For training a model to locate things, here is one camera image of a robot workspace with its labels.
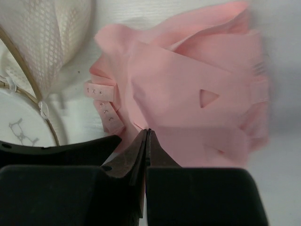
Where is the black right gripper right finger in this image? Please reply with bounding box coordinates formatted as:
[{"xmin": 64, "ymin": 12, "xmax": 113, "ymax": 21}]
[{"xmin": 145, "ymin": 130, "xmax": 269, "ymax": 226}]

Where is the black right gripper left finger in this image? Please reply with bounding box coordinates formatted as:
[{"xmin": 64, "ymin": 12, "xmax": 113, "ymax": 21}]
[{"xmin": 0, "ymin": 130, "xmax": 147, "ymax": 226}]

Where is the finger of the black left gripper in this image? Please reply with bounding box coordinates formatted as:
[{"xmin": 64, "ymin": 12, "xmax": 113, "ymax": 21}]
[{"xmin": 0, "ymin": 135, "xmax": 122, "ymax": 168}]

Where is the tan-trimmed white laundry bag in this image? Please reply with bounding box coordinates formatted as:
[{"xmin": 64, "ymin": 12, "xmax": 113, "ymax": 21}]
[{"xmin": 0, "ymin": 0, "xmax": 123, "ymax": 148}]

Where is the pink bra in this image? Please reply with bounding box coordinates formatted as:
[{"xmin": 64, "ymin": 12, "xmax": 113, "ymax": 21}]
[{"xmin": 85, "ymin": 0, "xmax": 269, "ymax": 167}]

